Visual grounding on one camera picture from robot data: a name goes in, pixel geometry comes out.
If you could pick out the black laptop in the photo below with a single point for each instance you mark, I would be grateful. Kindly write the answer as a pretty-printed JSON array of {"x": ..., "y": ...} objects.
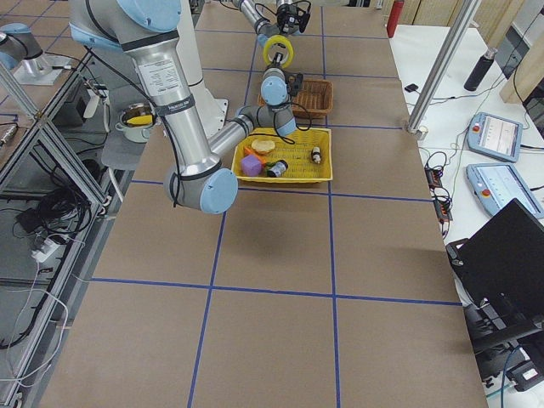
[{"x": 501, "y": 269}]

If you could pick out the small black labelled can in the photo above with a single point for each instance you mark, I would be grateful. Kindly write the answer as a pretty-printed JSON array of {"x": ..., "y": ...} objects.
[{"x": 276, "y": 169}]

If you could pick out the red cylinder bottle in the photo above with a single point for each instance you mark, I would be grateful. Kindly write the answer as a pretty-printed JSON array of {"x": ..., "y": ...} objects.
[{"x": 394, "y": 17}]

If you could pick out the purple foam block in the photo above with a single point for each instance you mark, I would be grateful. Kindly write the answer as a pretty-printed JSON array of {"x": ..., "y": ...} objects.
[{"x": 251, "y": 166}]

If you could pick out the teach pendant tablet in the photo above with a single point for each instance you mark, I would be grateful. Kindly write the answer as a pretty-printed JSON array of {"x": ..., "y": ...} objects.
[
  {"x": 496, "y": 184},
  {"x": 495, "y": 137}
]

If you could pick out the toy panda figure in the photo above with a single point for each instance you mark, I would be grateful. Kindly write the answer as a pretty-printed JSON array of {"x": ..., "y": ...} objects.
[{"x": 316, "y": 155}]

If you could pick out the orange toy carrot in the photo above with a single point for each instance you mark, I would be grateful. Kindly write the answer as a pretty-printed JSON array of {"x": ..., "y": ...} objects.
[{"x": 264, "y": 160}]

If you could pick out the upper teach pendant tablet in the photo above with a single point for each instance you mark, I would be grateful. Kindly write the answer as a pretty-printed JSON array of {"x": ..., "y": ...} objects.
[{"x": 495, "y": 137}]

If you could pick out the white pot with corn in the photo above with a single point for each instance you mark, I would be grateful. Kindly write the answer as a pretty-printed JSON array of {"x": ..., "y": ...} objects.
[{"x": 135, "y": 122}]

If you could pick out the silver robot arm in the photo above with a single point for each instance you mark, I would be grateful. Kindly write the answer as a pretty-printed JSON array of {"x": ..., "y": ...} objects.
[
  {"x": 147, "y": 31},
  {"x": 254, "y": 13}
]

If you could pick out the aluminium frame post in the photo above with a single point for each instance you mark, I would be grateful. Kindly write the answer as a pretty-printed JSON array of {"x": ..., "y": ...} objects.
[{"x": 446, "y": 53}]

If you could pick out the black water bottle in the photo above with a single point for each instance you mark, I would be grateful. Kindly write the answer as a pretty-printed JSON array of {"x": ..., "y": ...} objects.
[{"x": 480, "y": 69}]

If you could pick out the small black usb device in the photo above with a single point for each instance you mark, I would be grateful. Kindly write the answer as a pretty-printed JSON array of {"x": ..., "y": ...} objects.
[{"x": 411, "y": 88}]

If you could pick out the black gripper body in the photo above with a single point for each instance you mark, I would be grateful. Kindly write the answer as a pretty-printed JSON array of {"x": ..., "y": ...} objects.
[
  {"x": 287, "y": 19},
  {"x": 278, "y": 58}
]

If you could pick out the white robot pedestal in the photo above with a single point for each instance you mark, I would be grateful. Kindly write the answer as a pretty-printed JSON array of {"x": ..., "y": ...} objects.
[{"x": 212, "y": 111}]

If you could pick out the yellow clear tape roll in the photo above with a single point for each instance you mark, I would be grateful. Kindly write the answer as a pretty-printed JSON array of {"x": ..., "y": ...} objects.
[{"x": 280, "y": 44}]

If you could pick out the yellow plastic basket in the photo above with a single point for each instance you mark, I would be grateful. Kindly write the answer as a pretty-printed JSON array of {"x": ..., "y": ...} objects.
[{"x": 301, "y": 169}]

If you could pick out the brown wicker basket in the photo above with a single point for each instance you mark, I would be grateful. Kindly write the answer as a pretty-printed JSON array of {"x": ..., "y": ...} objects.
[{"x": 314, "y": 101}]

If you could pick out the toy bread croissant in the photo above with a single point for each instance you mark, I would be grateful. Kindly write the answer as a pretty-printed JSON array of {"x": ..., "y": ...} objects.
[{"x": 263, "y": 147}]

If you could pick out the lower teach pendant tablet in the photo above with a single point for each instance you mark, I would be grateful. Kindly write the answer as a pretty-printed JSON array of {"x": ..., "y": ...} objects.
[{"x": 496, "y": 184}]

